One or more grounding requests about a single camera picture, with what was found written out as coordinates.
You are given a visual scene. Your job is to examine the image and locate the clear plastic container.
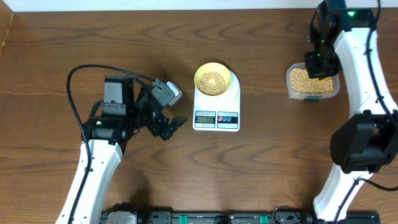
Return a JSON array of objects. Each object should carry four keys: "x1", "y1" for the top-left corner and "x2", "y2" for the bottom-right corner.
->
[{"x1": 286, "y1": 63, "x2": 340, "y2": 100}]

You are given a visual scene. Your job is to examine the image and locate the white digital kitchen scale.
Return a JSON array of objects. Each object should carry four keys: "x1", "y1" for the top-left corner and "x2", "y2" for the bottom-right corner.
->
[{"x1": 192, "y1": 71, "x2": 241, "y2": 132}]

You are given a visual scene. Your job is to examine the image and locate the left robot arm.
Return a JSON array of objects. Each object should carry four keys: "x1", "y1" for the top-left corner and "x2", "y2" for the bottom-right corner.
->
[{"x1": 57, "y1": 75, "x2": 187, "y2": 223}]

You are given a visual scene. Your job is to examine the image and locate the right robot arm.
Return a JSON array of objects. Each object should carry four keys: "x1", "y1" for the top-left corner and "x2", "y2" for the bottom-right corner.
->
[{"x1": 305, "y1": 0, "x2": 397, "y2": 223}]

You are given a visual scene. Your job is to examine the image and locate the yellow measuring scoop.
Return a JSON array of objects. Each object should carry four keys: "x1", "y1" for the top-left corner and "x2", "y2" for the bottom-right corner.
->
[{"x1": 318, "y1": 77, "x2": 332, "y2": 83}]

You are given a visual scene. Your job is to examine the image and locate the pale yellow plastic bowl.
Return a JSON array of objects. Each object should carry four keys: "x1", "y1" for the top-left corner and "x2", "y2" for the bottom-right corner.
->
[{"x1": 194, "y1": 62, "x2": 232, "y2": 96}]

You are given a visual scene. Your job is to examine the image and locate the soybeans in bowl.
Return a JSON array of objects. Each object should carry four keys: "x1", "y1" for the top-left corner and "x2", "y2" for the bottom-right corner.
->
[{"x1": 197, "y1": 72, "x2": 228, "y2": 96}]

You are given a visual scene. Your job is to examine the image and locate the soybeans pile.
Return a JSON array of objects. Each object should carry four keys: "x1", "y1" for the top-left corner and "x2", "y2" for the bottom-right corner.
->
[{"x1": 290, "y1": 68, "x2": 334, "y2": 94}]

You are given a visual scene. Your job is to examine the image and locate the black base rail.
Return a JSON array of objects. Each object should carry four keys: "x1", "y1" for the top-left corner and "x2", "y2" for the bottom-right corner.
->
[{"x1": 99, "y1": 202, "x2": 382, "y2": 224}]

